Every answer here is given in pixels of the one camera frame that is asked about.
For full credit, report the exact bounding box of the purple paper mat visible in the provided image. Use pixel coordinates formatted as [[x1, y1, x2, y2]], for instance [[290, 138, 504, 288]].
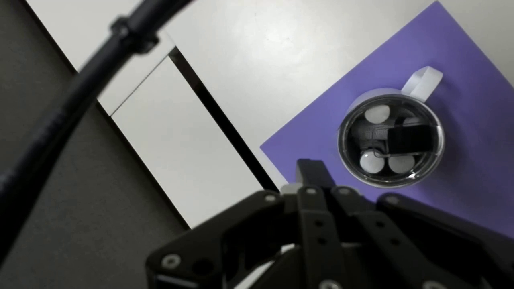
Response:
[[261, 3, 514, 236]]

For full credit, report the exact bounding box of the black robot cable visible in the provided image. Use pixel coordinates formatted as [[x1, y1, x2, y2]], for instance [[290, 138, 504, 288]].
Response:
[[0, 0, 192, 264]]

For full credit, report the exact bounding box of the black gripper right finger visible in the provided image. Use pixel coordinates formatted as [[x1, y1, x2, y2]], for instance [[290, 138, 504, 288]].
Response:
[[332, 186, 514, 289]]

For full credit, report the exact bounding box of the grey desk partition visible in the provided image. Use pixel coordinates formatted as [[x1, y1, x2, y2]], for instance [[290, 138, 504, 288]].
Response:
[[0, 0, 184, 289]]

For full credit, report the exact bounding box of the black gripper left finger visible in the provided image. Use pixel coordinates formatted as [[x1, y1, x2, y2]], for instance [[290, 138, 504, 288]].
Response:
[[146, 159, 343, 289]]

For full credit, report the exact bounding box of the clear black flask lid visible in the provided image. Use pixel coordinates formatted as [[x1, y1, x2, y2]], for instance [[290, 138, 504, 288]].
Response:
[[337, 92, 446, 190]]

